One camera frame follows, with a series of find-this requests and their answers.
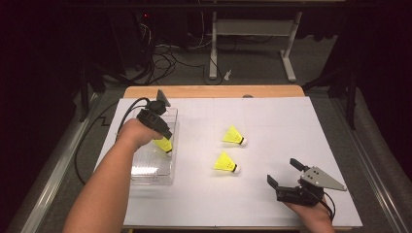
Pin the grey round table grommet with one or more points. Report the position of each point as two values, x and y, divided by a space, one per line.
247 96

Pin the yellow shuttlecock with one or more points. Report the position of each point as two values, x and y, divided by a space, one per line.
225 163
163 144
233 136

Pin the clear plastic container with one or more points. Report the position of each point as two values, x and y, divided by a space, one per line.
152 163

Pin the black metal stand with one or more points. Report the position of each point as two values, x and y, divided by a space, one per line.
85 90
351 97

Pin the person's right hand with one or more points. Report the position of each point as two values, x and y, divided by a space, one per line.
312 218

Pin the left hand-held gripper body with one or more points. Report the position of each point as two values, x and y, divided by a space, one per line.
152 118

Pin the white metal desk frame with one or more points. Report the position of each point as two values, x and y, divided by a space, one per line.
252 27

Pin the aluminium floor rail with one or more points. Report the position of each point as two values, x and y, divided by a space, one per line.
372 174
55 174

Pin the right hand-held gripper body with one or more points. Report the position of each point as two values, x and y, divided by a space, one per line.
302 194

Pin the person's left hand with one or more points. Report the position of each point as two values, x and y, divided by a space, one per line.
137 134

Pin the white board sheet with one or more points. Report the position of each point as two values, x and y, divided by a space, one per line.
246 207

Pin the small white floor object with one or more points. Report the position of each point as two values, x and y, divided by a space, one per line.
228 74

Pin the dark computer tower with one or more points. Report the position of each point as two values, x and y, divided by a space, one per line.
132 35

